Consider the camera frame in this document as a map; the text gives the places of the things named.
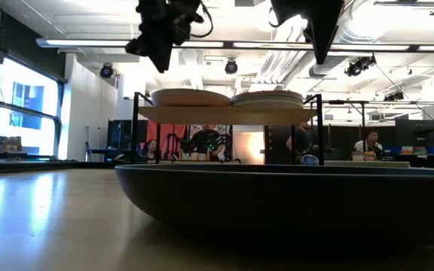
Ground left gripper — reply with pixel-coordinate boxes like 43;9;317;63
125;0;203;75

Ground long ceiling light bar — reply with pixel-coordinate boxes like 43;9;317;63
35;37;434;53

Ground large pink plate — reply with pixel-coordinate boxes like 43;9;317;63
151;93;232;108

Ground cardboard boxes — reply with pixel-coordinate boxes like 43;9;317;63
0;135;23;154

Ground large dark bowl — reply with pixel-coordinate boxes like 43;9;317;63
114;163;434;242

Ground large window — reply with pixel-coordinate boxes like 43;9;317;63
0;56;66;161

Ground silver ventilation duct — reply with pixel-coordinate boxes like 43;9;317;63
307;0;391;78

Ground small white plate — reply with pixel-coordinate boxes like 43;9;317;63
232;103;303;110

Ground red panel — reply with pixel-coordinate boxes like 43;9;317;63
146;123;188;159

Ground black screen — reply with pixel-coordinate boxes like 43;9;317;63
395;119;434;148

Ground black spotlight pair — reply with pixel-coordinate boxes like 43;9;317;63
382;90;406;102

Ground black ceiling track fixture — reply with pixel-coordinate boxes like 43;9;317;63
373;0;434;16

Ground stack of plates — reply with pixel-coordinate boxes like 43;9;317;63
230;93;305;102

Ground blue and white round object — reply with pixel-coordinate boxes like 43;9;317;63
300;154;320;166

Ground wooden shelf black metal legs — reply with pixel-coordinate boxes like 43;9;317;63
132;92;326;166

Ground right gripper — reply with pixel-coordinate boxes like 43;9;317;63
269;0;345;65

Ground person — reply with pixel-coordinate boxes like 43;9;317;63
140;139;158;161
285;120;313;165
188;125;228;162
353;129;384;162

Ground black ceiling spotlight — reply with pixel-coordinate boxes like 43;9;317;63
224;59;240;75
99;62;115;79

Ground black spotlight cluster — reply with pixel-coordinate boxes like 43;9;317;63
344;55;377;78

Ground small blue-grey plate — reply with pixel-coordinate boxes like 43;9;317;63
231;90;304;97

